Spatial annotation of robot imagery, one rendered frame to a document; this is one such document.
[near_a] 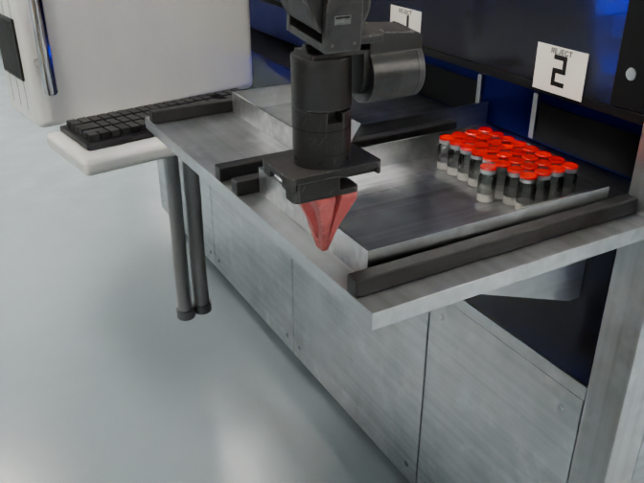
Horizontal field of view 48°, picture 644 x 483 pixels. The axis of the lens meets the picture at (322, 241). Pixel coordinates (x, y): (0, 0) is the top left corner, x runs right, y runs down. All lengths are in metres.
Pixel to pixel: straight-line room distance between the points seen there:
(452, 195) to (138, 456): 1.17
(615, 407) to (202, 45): 1.08
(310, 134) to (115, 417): 1.41
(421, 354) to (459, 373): 0.11
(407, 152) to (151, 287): 1.60
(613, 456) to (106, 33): 1.16
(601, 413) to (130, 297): 1.71
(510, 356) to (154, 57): 0.92
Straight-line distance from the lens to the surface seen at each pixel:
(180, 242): 1.86
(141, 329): 2.30
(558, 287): 1.01
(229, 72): 1.67
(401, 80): 0.70
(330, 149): 0.68
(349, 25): 0.64
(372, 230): 0.83
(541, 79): 1.02
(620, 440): 1.12
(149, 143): 1.37
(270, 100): 1.29
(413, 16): 1.23
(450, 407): 1.39
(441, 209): 0.90
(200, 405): 1.97
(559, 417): 1.17
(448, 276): 0.75
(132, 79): 1.57
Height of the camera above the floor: 1.25
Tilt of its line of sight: 27 degrees down
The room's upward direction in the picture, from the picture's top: straight up
